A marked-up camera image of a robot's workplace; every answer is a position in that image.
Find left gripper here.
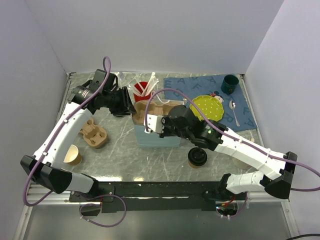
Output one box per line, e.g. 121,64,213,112
103,86,137,116

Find cardboard cup carrier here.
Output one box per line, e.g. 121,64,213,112
132,100,183,126
79,117,108,149

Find light blue paper bag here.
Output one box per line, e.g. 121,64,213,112
134,125,181,148

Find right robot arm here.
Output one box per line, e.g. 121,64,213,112
153,105,298,200

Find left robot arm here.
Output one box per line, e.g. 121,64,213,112
20,69,136,201

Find red straw holder cup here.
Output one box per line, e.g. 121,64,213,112
133,81,151,102

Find white wrapped straws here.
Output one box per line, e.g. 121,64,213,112
129,72,159,97

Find yellow dotted plate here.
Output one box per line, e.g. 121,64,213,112
193,94,224,122

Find silver spoon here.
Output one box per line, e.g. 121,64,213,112
229,100,241,127

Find blue letter-print cloth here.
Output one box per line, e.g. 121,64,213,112
163,74,257,132

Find dark green mug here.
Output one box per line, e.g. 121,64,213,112
221,74,239,95

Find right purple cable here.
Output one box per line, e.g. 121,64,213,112
144,87,320,218

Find purple cable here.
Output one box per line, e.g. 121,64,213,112
22,56,112,207
144,87,320,218

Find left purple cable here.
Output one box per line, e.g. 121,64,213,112
22,56,112,207

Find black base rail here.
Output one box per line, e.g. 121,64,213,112
67,174,251,215

